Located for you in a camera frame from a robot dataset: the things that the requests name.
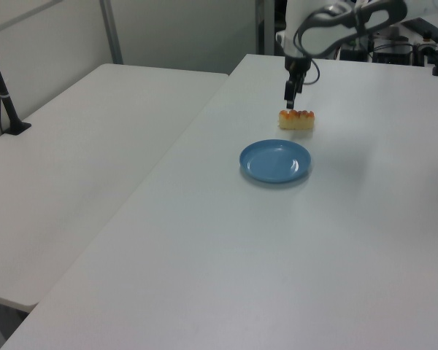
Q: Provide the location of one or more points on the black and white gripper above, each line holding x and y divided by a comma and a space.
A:
295, 51

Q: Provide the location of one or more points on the orange glazed bread piece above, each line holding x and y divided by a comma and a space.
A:
298, 121

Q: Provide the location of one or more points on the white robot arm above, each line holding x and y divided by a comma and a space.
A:
336, 25

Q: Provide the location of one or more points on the dark vertical beam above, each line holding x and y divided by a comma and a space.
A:
265, 25

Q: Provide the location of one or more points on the blue round plate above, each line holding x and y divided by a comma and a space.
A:
273, 160

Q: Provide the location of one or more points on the black equipment box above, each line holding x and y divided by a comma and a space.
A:
394, 54

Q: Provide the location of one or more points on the white side table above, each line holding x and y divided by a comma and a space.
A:
76, 164

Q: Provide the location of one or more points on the grey metal post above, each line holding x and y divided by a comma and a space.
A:
111, 31

